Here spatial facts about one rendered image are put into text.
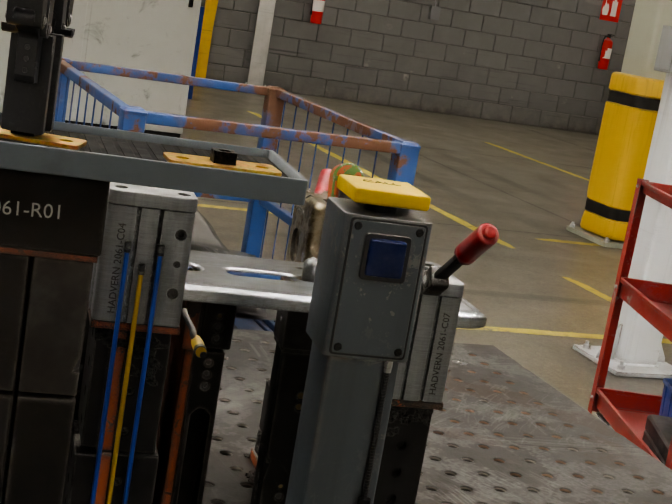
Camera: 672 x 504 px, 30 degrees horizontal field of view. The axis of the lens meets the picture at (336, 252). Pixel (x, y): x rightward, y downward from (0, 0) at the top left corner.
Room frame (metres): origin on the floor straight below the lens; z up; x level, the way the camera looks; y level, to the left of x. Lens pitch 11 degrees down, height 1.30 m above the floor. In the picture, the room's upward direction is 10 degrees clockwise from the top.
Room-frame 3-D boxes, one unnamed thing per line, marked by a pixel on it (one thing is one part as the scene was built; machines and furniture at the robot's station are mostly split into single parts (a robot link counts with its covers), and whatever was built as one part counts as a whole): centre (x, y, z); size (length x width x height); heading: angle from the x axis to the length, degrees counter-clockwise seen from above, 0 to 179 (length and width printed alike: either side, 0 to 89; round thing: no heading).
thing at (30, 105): (0.88, 0.23, 1.20); 0.03 x 0.01 x 0.07; 91
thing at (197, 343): (1.03, 0.11, 1.00); 0.12 x 0.01 x 0.01; 15
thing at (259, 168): (0.91, 0.09, 1.17); 0.08 x 0.04 x 0.01; 109
